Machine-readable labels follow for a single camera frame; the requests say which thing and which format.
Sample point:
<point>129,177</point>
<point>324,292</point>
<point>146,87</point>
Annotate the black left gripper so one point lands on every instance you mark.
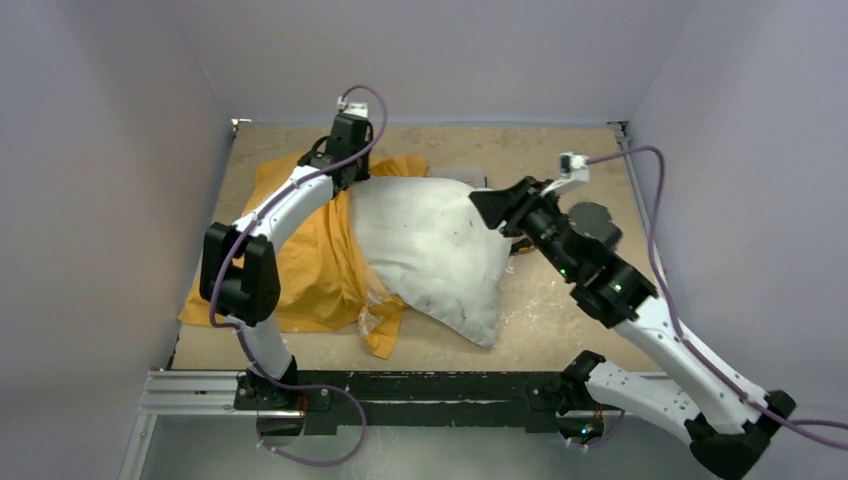
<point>361,173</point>

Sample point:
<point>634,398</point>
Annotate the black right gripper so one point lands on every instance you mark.
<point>519,206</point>

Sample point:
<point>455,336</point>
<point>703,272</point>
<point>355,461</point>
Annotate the white pillow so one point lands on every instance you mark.
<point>427,243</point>

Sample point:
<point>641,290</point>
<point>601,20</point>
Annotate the orange Mickey Mouse pillowcase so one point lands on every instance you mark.
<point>325,279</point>

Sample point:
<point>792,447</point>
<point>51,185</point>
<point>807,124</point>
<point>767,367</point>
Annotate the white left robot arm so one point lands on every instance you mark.
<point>239,276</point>

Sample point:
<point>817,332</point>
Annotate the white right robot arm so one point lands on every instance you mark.
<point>726,421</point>

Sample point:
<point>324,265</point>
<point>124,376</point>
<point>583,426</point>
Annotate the black yellow screwdriver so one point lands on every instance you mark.
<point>521,247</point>

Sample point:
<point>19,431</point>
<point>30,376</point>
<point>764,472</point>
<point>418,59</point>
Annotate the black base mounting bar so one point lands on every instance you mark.
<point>536,402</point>

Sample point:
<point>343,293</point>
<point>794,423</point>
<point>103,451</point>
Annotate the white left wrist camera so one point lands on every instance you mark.
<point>350,107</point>

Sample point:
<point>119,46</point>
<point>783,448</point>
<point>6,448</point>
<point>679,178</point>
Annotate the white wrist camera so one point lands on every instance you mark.
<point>350,107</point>
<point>574,173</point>

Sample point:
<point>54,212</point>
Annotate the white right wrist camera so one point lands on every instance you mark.
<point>574,173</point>

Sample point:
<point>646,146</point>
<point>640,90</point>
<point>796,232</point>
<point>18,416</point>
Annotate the aluminium frame rail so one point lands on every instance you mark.
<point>638,449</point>

